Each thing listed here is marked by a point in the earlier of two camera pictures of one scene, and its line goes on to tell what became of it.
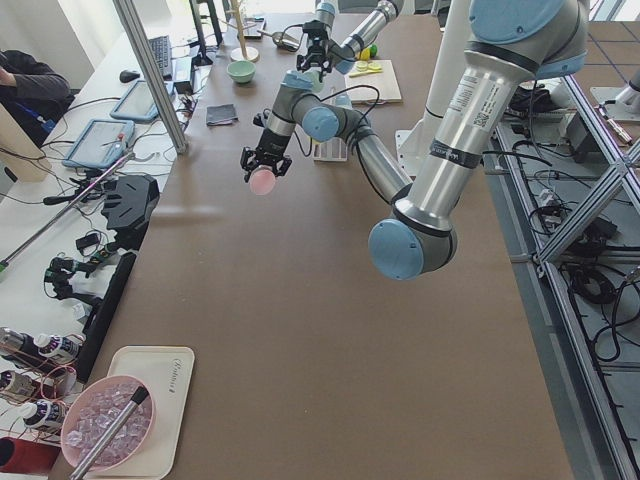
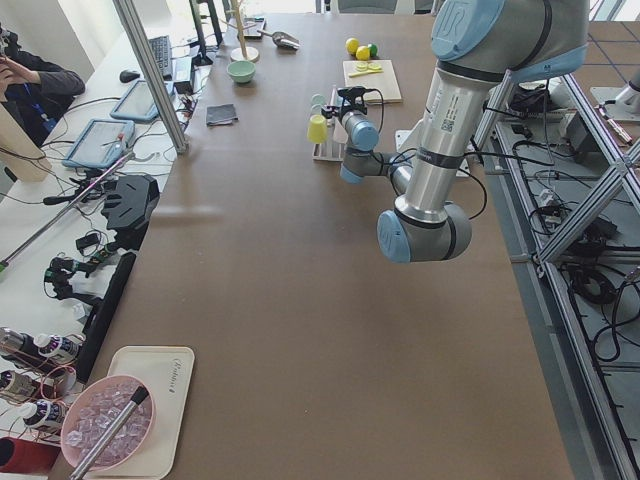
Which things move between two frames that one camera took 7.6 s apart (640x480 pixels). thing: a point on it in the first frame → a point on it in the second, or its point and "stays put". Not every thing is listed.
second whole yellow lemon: [365, 53] stays put
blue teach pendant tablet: [100, 144] stays put
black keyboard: [161, 52] stays put
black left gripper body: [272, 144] → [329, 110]
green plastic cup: [313, 73] → [318, 99]
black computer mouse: [126, 76] stays put
